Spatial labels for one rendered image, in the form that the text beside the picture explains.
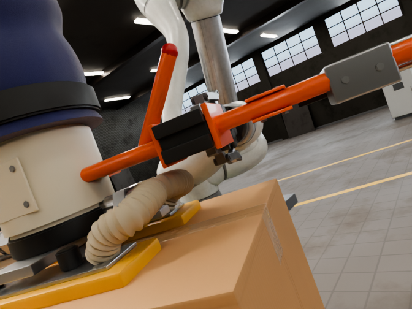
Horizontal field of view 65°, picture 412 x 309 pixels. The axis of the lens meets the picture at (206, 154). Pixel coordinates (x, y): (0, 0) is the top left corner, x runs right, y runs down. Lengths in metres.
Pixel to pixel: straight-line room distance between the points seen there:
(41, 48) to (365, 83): 0.42
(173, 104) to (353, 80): 0.54
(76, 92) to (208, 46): 0.70
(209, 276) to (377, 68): 0.28
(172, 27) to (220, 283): 0.77
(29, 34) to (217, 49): 0.72
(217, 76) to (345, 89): 0.79
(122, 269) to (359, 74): 0.33
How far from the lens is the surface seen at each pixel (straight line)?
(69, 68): 0.53
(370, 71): 0.40
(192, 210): 0.57
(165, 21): 0.97
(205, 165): 0.74
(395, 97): 8.73
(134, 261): 0.39
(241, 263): 0.30
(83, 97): 0.52
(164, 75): 0.45
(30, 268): 0.46
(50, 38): 0.55
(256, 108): 0.40
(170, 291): 0.31
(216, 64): 1.14
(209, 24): 1.14
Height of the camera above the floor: 1.06
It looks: 2 degrees down
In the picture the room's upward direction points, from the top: 20 degrees counter-clockwise
